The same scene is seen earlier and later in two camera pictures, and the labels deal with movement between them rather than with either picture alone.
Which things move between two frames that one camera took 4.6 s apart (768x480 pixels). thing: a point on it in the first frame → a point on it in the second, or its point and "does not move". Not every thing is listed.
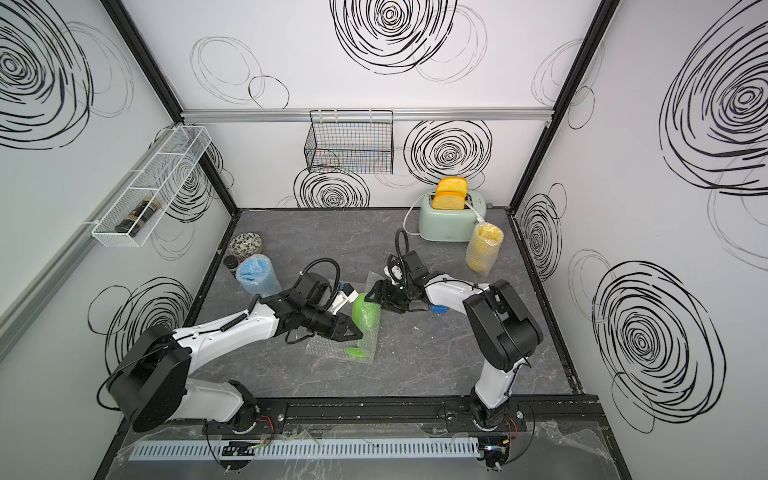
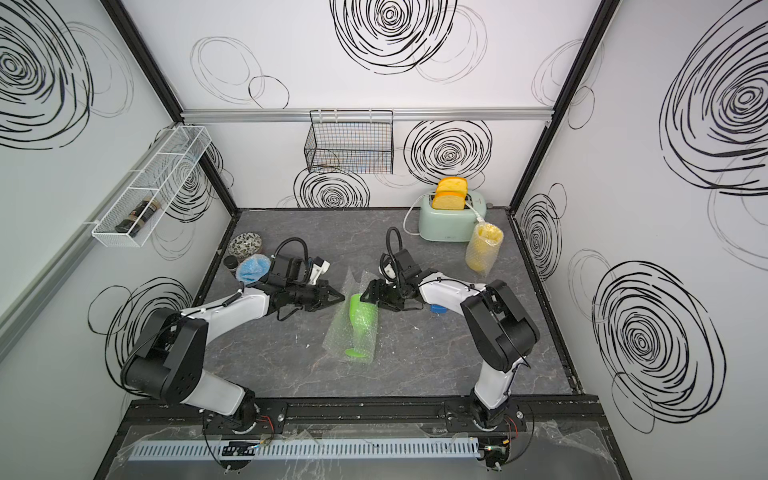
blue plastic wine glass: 257,275 does not move
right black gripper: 384,296 does not move
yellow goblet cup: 484,247 does not move
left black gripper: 339,329 → 321,300
